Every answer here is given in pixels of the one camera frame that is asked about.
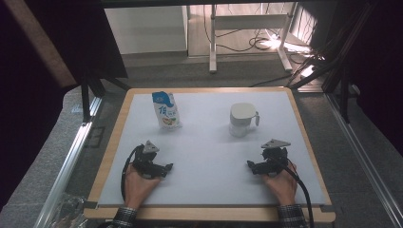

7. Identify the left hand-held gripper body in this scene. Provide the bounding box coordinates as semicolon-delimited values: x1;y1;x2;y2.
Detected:
130;140;165;180

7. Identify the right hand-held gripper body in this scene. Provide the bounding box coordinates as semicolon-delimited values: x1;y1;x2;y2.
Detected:
259;138;292;176

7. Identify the person's left hand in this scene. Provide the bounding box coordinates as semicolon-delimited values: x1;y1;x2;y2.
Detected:
124;163;163;211

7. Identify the person's right hand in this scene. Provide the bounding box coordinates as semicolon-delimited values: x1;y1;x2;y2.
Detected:
260;161;299;207

